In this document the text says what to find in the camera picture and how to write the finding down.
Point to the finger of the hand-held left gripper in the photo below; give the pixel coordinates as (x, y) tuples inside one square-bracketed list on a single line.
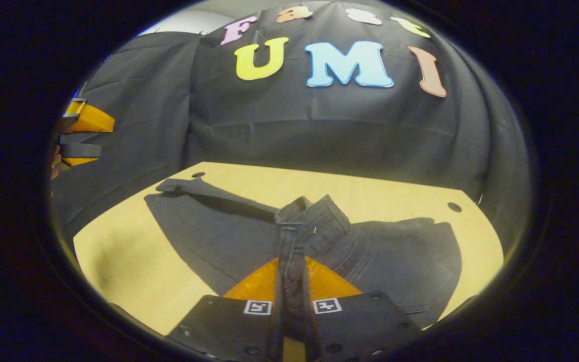
[(81, 151), (93, 121)]

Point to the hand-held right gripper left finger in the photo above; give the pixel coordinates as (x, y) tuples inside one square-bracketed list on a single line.
[(219, 327)]

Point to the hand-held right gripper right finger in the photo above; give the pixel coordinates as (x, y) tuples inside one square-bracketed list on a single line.
[(360, 327)]

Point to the black backdrop cloth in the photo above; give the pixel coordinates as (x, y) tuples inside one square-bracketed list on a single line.
[(319, 130)]

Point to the black jeans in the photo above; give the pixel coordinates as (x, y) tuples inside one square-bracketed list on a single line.
[(219, 236)]

